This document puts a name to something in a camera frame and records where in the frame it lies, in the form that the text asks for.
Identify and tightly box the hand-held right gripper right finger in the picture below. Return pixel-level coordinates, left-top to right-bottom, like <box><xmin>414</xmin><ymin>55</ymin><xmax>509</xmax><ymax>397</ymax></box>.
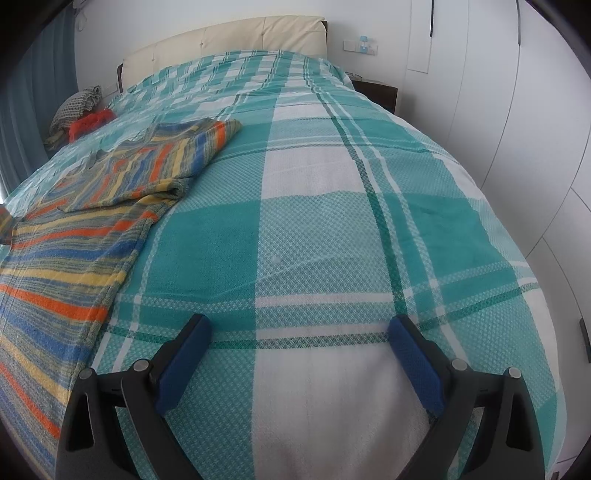
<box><xmin>387</xmin><ymin>315</ymin><xmax>546</xmax><ymax>480</ymax></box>

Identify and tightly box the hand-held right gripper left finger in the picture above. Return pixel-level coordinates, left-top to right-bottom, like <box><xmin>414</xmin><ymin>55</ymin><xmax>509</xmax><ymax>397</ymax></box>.
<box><xmin>54</xmin><ymin>314</ymin><xmax>212</xmax><ymax>480</ymax></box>

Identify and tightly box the striped knitted garment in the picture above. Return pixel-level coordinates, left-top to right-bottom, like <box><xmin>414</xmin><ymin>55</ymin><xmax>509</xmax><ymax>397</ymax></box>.
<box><xmin>0</xmin><ymin>117</ymin><xmax>244</xmax><ymax>441</ymax></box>

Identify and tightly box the teal plaid blanket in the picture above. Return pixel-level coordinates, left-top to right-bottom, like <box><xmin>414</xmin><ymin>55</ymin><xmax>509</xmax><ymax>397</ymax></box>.
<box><xmin>0</xmin><ymin>50</ymin><xmax>561</xmax><ymax>480</ymax></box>

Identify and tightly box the red cloth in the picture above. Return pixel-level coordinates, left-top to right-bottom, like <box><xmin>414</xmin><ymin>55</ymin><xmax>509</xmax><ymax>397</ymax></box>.
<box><xmin>69</xmin><ymin>110</ymin><xmax>115</xmax><ymax>142</ymax></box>

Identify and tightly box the checked pillow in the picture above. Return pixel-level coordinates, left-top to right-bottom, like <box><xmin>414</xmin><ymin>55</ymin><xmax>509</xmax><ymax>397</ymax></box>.
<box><xmin>45</xmin><ymin>86</ymin><xmax>103</xmax><ymax>151</ymax></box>

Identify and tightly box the dark wooden nightstand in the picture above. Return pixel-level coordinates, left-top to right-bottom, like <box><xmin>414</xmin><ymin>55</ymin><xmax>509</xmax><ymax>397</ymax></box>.
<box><xmin>348</xmin><ymin>78</ymin><xmax>399</xmax><ymax>114</ymax></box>

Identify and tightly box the blue curtain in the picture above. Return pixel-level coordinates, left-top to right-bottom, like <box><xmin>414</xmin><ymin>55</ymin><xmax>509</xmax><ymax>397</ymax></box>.
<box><xmin>0</xmin><ymin>9</ymin><xmax>77</xmax><ymax>204</ymax></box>

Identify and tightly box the cream padded headboard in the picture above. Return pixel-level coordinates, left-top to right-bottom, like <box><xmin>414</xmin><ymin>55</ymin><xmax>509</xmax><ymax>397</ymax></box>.
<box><xmin>116</xmin><ymin>15</ymin><xmax>329</xmax><ymax>95</ymax></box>

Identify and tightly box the white wall socket panel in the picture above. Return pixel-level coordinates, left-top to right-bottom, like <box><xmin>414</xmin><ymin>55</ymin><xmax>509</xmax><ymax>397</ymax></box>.
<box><xmin>343</xmin><ymin>36</ymin><xmax>378</xmax><ymax>56</ymax></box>

